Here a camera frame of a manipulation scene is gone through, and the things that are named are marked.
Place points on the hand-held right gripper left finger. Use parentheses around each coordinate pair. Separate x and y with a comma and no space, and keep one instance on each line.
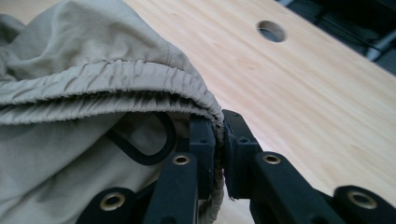
(204,155)

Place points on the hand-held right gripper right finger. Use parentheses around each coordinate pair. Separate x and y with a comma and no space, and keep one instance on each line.
(239,161)

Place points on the beige pants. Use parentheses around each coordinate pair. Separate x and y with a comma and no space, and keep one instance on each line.
(77,46)

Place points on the white desk frame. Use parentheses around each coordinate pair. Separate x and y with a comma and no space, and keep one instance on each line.
(381,46)

